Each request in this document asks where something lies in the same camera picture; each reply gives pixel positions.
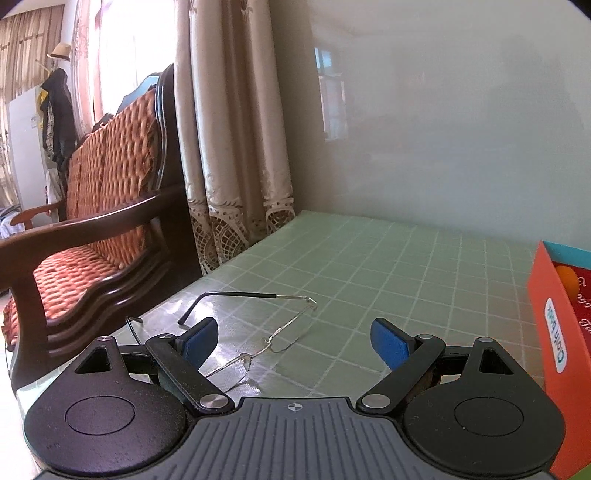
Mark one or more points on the thin metal eyeglasses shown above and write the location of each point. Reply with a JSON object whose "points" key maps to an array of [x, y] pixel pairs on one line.
{"points": [[268, 295]]}

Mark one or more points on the blue cloth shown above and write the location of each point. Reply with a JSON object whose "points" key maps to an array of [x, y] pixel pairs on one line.
{"points": [[138, 92]]}

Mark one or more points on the dark hanging jacket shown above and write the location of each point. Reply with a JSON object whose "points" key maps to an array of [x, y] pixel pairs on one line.
{"points": [[59, 115]]}

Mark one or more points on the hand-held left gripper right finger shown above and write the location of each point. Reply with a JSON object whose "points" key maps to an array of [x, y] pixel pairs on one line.
{"points": [[390, 342]]}

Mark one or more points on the dark wooden sofa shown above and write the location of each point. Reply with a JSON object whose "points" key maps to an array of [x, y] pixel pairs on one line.
{"points": [[115, 221]]}

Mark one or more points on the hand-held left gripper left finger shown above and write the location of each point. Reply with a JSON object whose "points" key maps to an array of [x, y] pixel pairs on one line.
{"points": [[201, 341]]}

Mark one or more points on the beige window curtain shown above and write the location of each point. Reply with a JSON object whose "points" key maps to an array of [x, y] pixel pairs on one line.
{"points": [[27, 50]]}

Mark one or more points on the orange mandarin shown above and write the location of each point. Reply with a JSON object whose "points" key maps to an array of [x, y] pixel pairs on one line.
{"points": [[567, 279]]}

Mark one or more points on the orange woven seat cushion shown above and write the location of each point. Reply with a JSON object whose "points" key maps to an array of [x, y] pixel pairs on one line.
{"points": [[115, 157]]}

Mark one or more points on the colourful cardboard box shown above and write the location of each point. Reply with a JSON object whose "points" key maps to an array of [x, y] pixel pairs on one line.
{"points": [[561, 350]]}

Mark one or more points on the straw hat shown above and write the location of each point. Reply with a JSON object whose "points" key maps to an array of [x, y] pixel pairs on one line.
{"points": [[61, 50]]}

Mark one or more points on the beige lace curtain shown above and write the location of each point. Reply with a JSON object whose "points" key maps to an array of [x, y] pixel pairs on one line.
{"points": [[231, 138]]}

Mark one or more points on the white refrigerator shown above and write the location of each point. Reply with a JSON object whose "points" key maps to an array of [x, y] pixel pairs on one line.
{"points": [[25, 147]]}

